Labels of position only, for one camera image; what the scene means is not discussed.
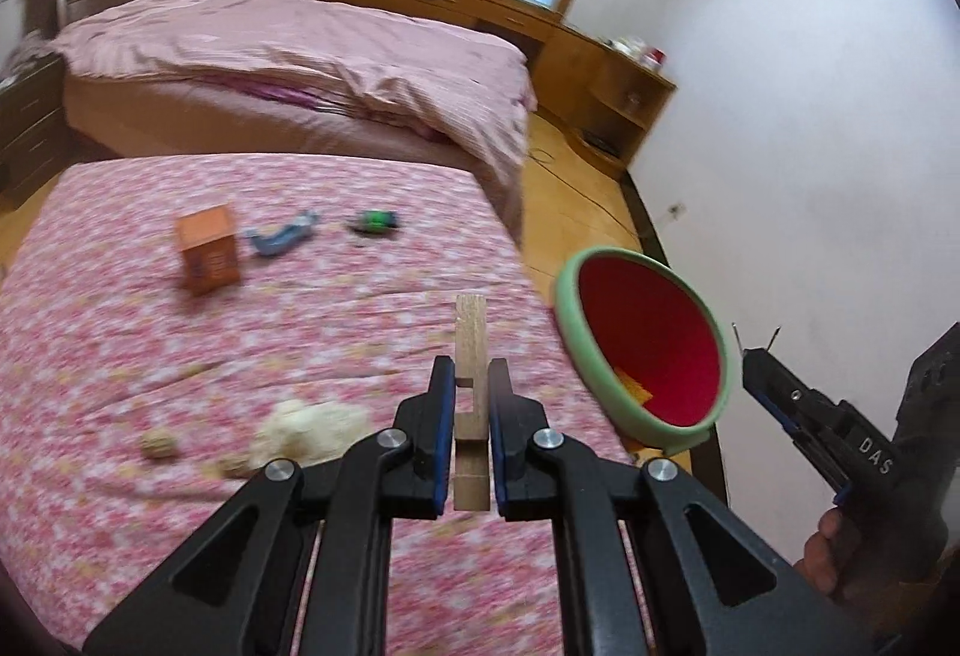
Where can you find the walnut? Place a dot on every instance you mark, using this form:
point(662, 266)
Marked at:
point(234, 467)
point(159, 444)

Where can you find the person's right hand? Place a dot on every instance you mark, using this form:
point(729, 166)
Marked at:
point(821, 551)

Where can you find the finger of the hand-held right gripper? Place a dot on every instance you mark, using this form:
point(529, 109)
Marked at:
point(772, 386)

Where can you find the white tissue pack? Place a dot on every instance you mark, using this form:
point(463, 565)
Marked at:
point(628, 46)

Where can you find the orange toy house block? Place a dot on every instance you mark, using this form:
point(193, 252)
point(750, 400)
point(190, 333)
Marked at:
point(208, 251)

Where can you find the red bin with green rim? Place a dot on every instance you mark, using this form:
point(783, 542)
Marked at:
point(652, 326)

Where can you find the white wall socket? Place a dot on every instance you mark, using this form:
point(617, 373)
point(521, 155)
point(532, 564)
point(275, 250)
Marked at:
point(679, 208)

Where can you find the yellow foam fruit net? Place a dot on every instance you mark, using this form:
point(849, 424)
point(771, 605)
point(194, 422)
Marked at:
point(634, 390)

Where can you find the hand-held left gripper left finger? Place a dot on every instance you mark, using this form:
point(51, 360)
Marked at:
point(447, 431)

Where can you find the dark wooden nightstand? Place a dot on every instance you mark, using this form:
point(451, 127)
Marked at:
point(30, 116)

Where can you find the pink floral bedsheet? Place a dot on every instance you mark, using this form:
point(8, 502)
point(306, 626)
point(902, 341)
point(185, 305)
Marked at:
point(150, 326)

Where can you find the long wooden desk cabinet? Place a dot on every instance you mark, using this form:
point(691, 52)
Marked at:
point(570, 64)

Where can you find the wooden block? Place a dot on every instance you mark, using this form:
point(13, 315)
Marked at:
point(471, 341)

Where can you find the green small toy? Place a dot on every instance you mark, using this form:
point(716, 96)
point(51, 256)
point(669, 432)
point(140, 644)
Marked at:
point(375, 223)

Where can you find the blue toy figure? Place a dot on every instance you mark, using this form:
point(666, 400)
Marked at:
point(281, 238)

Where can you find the pile of pale clothes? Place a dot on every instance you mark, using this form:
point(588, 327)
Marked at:
point(22, 56)

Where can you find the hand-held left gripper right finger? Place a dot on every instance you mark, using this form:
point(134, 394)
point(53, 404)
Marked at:
point(496, 431)

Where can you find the white plush toy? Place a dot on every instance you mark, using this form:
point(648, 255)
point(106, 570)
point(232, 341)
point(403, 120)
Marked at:
point(307, 435)

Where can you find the bed with pink blanket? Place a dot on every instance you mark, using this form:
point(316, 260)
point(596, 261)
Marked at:
point(262, 49)

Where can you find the black flat device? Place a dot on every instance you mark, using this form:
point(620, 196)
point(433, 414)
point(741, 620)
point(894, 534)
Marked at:
point(600, 140)

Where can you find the red small box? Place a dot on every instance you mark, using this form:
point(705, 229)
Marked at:
point(655, 60)

